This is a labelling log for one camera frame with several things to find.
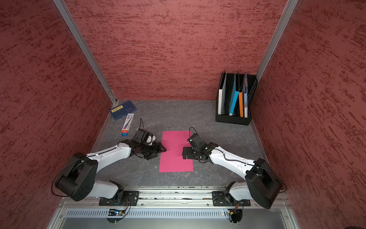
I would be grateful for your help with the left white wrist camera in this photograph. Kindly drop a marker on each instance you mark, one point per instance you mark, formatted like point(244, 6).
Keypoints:
point(143, 137)

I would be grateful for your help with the aluminium corner post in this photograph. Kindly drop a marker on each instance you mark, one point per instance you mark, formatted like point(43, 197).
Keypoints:
point(280, 28)
point(67, 17)

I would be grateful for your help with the left controller board with wires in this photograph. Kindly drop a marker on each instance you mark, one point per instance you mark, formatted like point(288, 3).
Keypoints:
point(115, 215)

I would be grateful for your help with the left aluminium corner post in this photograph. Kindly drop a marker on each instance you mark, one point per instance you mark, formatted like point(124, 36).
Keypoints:
point(67, 17)

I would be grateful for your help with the orange book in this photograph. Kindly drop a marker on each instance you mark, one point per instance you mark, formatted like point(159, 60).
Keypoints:
point(241, 103)

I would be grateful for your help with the right controller board with wires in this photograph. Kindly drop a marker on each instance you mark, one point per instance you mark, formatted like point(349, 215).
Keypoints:
point(235, 214)

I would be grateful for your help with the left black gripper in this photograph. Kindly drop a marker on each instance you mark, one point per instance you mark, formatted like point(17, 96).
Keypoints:
point(155, 150)

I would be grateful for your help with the dark blue box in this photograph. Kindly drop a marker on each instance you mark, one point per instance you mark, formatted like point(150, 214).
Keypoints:
point(122, 110)

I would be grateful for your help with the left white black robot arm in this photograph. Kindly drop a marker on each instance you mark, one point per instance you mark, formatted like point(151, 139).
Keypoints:
point(77, 179)

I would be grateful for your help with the white book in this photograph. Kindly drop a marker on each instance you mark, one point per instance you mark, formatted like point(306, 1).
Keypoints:
point(221, 93)

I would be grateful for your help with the black mesh file organizer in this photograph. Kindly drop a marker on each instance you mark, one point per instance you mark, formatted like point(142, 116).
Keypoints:
point(236, 118)

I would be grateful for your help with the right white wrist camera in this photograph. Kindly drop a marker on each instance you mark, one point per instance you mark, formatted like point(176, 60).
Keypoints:
point(197, 142)

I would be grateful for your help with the blue magazine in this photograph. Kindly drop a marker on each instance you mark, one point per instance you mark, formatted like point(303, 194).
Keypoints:
point(245, 96)

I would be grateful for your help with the pink rectangular paper sheet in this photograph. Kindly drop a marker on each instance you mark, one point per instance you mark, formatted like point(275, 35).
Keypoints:
point(172, 160)

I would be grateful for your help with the controller board with wires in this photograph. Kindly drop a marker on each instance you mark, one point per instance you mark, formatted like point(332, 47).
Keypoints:
point(115, 215)
point(235, 214)

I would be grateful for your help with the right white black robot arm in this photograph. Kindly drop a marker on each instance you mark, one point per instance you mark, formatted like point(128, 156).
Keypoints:
point(260, 184)

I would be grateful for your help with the teal folder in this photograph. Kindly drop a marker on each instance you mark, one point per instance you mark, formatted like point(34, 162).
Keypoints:
point(234, 94)

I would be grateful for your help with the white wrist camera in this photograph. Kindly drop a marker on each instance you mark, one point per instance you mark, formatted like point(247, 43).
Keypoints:
point(197, 142)
point(143, 137)

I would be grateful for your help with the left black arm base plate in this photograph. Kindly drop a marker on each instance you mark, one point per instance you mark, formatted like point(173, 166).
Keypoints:
point(121, 199)

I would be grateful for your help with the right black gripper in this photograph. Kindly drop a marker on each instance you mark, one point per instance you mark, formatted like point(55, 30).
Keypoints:
point(189, 156)

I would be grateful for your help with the right aluminium corner post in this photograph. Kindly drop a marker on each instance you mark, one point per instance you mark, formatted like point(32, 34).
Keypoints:
point(280, 28)

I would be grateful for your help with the aluminium rail frame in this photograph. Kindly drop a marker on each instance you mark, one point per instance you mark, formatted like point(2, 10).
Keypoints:
point(174, 208)

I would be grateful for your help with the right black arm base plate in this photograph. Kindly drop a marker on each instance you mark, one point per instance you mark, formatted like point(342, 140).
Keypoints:
point(223, 199)

